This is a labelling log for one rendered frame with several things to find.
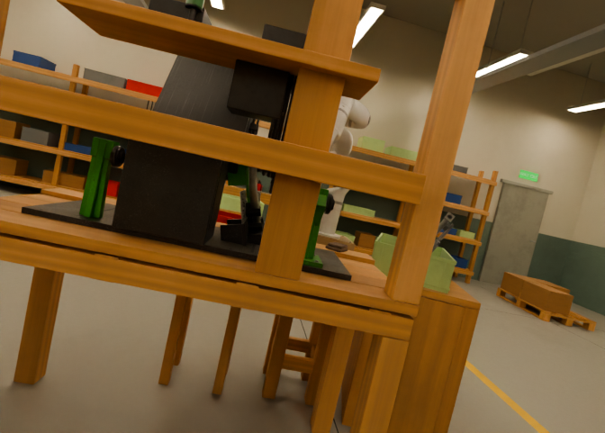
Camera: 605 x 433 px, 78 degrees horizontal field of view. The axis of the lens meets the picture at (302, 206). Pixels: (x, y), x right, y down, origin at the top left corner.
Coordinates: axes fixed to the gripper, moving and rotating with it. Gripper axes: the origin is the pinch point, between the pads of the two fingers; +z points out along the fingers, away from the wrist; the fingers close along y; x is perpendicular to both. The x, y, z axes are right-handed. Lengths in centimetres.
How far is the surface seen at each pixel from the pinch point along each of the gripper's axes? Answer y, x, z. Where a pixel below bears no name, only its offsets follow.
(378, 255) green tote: -67, 2, -60
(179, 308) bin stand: -80, 19, 44
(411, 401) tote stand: -107, 64, -71
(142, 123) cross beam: 35.5, 19.7, 27.8
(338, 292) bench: -4, 53, -26
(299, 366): -111, 42, -15
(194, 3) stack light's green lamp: 55, -10, 13
